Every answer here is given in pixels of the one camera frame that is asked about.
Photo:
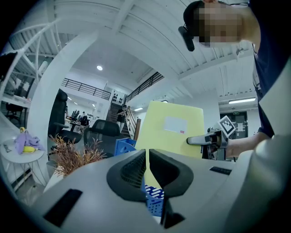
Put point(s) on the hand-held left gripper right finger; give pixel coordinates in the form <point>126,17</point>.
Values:
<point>175,179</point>

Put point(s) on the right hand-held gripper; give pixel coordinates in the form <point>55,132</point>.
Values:
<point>226,127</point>

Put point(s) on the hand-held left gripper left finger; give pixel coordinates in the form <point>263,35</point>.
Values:
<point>127,179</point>

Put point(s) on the blue mesh file basket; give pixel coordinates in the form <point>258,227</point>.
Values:
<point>123,146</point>

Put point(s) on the yellow folder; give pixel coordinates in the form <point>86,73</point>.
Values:
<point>159,136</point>

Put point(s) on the person's right forearm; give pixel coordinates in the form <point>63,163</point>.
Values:
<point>241,145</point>

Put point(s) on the dark double door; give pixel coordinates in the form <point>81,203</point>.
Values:
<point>236,123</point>

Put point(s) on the black mesh office chair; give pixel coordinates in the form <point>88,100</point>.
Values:
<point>104,132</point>

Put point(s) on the staircase with handrail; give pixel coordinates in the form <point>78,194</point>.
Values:
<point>134,123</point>

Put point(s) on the orange dried plant in pot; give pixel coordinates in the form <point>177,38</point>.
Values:
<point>72,157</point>

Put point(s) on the long ceiling lamp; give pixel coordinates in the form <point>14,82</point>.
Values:
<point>242,100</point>

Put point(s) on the tall black office chair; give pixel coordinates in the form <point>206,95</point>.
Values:
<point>59,109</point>

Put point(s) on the black balcony railing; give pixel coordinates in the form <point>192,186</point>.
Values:
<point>86,87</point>

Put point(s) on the yellow banana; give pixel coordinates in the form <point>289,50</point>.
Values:
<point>28,149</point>

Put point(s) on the purple cloth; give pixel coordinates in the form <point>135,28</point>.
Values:
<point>27,140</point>

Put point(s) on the round ceiling lamp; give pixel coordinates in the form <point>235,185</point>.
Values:
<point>99,67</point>

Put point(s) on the round white side table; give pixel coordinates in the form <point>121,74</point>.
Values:
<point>13,158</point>

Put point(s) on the person's navy shirt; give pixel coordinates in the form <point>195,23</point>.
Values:
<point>270,45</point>

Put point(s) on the eyeglasses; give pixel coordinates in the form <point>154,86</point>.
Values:
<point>7,148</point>

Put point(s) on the person's head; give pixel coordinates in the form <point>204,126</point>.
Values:
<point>245,20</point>

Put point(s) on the black head-worn camera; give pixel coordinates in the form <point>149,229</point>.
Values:
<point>188,38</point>

